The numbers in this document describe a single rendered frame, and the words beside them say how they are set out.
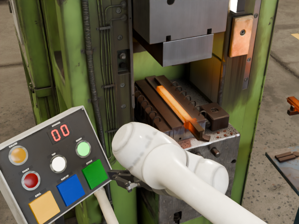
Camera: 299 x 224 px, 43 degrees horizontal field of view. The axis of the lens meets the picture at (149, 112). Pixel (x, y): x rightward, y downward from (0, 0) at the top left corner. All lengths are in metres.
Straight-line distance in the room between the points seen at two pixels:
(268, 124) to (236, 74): 1.69
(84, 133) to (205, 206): 0.67
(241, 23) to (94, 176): 0.84
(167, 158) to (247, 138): 1.30
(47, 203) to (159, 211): 0.65
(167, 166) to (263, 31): 1.10
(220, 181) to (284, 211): 1.80
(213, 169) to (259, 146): 2.26
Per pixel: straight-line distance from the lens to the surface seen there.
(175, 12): 1.30
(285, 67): 4.40
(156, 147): 0.78
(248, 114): 1.94
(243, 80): 1.80
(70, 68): 1.41
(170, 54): 1.35
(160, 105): 1.66
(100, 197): 1.74
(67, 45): 1.37
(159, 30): 1.30
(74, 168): 1.27
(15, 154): 1.19
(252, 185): 2.78
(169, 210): 1.75
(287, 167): 1.81
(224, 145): 1.65
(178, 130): 1.55
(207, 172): 0.87
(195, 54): 1.41
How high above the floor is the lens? 1.89
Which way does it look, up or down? 34 degrees down
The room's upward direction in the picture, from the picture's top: straight up
